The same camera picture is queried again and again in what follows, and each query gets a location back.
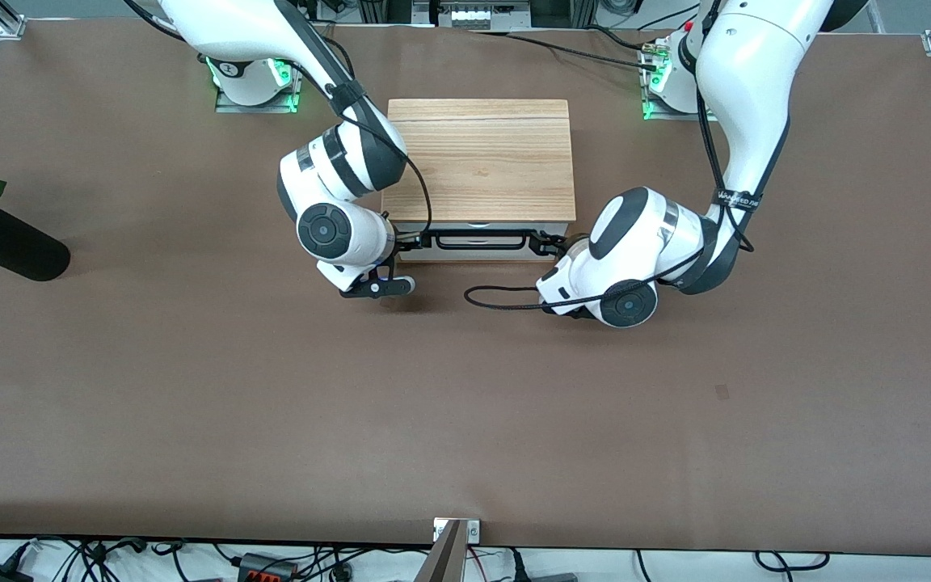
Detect white-fronted drawer with black handle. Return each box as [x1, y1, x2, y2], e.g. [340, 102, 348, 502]
[390, 220, 571, 263]

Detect light wooden drawer cabinet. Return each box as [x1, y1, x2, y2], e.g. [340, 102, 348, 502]
[381, 99, 578, 225]

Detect white power strip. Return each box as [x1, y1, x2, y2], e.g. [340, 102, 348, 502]
[437, 4, 515, 30]

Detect black connector block orange levers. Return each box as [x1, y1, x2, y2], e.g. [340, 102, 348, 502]
[238, 553, 298, 582]

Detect black vase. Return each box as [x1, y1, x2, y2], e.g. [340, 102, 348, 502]
[0, 205, 72, 283]

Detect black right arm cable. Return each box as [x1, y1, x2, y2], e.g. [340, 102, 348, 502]
[122, 0, 434, 237]

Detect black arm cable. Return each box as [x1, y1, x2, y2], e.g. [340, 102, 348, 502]
[464, 0, 765, 314]
[122, 0, 434, 237]

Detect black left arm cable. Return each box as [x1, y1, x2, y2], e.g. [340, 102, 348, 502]
[464, 0, 765, 314]

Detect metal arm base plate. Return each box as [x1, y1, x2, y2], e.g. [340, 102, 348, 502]
[641, 44, 728, 123]
[214, 57, 305, 115]

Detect long black table cable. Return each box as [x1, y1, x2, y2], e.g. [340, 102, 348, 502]
[472, 31, 654, 70]

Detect short black table cable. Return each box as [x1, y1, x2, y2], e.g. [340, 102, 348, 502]
[585, 25, 648, 52]

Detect silver camera mount bracket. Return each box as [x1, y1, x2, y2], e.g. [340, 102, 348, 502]
[432, 517, 482, 544]

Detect grey camera mount beam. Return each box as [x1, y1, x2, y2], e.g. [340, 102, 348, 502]
[415, 521, 467, 582]

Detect black looped floor cable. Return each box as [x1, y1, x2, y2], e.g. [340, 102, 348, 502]
[755, 550, 832, 572]

